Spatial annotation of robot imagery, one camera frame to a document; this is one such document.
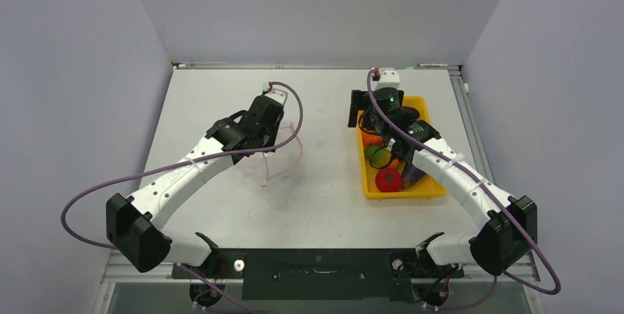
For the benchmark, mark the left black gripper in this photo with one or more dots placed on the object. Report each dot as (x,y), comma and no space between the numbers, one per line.
(274,129)

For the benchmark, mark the green orange mango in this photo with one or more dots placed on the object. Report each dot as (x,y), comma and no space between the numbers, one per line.
(379,157)

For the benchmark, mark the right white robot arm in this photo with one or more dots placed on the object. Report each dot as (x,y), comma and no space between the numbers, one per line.
(507,225)

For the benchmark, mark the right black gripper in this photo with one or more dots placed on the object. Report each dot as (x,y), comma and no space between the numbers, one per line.
(361,101)

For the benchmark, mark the clear zip top bag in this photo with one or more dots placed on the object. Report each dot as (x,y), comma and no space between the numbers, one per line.
(281,163)

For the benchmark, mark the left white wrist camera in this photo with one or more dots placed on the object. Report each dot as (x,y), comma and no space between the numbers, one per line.
(277,95)

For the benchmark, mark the small orange pumpkin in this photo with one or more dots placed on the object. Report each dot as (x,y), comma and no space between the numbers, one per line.
(371,140)

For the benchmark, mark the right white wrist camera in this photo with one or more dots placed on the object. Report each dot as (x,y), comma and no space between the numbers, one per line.
(385,78)

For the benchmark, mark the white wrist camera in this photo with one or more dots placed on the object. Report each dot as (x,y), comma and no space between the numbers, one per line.
(277,95)
(385,78)

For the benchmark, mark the yellow plastic tray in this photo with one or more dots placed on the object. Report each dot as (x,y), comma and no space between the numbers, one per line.
(424,188)

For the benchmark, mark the dark purple eggplant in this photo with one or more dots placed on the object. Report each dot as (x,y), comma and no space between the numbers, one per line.
(411,175)

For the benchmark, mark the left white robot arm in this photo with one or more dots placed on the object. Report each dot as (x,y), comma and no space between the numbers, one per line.
(135,223)

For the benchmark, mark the red tomato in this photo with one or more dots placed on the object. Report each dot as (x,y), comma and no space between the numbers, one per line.
(388,180)

